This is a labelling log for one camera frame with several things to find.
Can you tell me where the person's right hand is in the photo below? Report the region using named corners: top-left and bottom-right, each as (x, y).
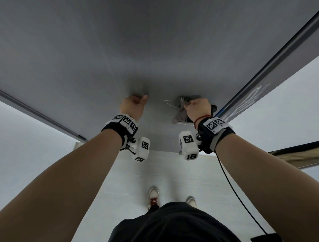
top-left (183, 97), bottom-right (213, 129)

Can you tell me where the person's left hand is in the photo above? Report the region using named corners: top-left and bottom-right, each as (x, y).
top-left (119, 94), bottom-right (148, 123)

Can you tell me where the grey cleaning cloth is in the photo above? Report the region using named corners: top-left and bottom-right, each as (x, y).
top-left (171, 95), bottom-right (201, 124)

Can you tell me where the dark grey door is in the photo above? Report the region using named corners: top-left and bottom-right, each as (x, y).
top-left (0, 0), bottom-right (319, 153)

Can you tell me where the person's right forearm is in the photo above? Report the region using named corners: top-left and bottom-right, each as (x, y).
top-left (215, 133), bottom-right (319, 242)

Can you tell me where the person's left forearm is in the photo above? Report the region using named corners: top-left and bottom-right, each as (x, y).
top-left (0, 128), bottom-right (123, 242)

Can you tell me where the left wristband with markers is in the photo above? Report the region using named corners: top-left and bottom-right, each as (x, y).
top-left (101, 114), bottom-right (138, 150)

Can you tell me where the wristband with markers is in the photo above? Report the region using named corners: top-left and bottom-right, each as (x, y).
top-left (101, 114), bottom-right (138, 150)
top-left (198, 116), bottom-right (236, 154)

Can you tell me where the right wristband with markers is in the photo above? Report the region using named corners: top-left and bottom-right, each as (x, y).
top-left (198, 116), bottom-right (236, 154)

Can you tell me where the white marker cube on wrist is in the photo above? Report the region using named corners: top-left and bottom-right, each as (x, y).
top-left (128, 136), bottom-right (151, 162)

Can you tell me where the white and red left shoe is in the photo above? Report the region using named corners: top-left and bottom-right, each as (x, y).
top-left (147, 187), bottom-right (160, 212)

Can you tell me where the brown cardboard sheet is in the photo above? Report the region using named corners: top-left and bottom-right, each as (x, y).
top-left (268, 141), bottom-right (319, 170)

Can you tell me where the black shirt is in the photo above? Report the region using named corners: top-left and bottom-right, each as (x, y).
top-left (108, 201), bottom-right (241, 242)

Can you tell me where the red string bracelet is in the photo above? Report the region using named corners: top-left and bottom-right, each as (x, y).
top-left (194, 114), bottom-right (212, 130)

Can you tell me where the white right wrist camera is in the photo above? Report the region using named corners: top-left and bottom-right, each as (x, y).
top-left (178, 131), bottom-right (202, 161)

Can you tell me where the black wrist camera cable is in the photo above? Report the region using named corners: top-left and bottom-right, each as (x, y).
top-left (215, 153), bottom-right (269, 235)

